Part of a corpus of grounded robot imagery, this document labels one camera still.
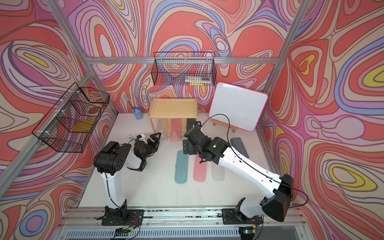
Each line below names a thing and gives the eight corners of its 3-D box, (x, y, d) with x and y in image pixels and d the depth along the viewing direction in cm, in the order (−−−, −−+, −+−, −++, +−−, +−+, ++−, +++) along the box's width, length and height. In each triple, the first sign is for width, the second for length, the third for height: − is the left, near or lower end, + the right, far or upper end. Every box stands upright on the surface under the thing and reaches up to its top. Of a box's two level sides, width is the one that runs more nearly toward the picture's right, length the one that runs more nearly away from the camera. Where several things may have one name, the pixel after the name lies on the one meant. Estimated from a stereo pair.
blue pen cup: (135, 120, 119) (132, 111, 111) (137, 116, 121) (133, 107, 114) (142, 120, 119) (138, 111, 111) (143, 116, 121) (140, 107, 114)
